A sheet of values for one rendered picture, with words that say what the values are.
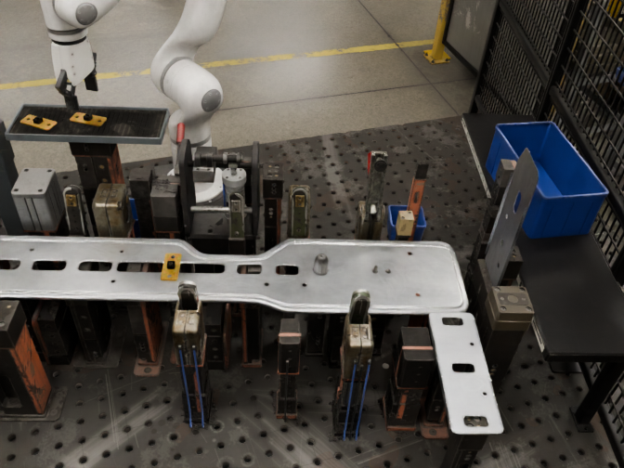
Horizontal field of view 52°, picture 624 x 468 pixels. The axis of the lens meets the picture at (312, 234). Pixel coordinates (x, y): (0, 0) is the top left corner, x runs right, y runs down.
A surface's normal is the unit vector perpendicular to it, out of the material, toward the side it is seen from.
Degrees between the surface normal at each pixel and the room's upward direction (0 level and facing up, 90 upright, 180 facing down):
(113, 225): 90
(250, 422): 0
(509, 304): 0
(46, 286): 0
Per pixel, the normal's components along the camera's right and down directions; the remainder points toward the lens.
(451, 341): 0.05, -0.73
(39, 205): 0.02, 0.68
